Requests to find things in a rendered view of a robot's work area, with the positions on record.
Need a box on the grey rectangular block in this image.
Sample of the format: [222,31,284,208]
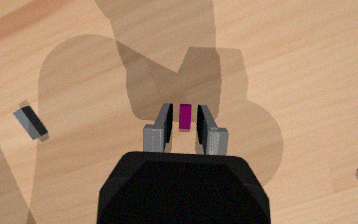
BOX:
[13,106,48,140]

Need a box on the dark magenta rod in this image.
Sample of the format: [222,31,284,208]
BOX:
[179,104,192,129]

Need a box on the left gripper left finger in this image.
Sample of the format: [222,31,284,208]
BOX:
[143,103,173,153]

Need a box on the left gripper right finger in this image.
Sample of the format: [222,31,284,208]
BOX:
[197,105,229,155]

